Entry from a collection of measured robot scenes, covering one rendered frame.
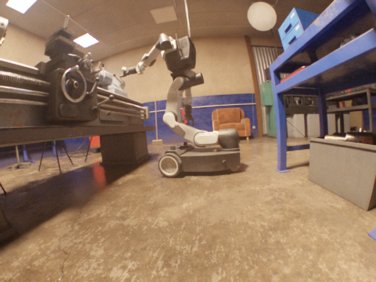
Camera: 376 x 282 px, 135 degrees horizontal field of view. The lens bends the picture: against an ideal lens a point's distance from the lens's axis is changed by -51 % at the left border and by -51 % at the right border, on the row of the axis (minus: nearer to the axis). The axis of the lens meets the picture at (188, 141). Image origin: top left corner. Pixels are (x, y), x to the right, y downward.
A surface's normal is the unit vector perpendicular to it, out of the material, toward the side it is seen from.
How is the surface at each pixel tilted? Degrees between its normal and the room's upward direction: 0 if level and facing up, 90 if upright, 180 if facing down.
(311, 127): 90
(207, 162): 90
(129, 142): 90
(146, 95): 90
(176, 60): 102
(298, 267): 0
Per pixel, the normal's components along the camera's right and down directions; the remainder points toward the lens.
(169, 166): -0.29, 0.09
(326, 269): -0.07, -0.99
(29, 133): 0.99, -0.07
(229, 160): 0.05, 0.07
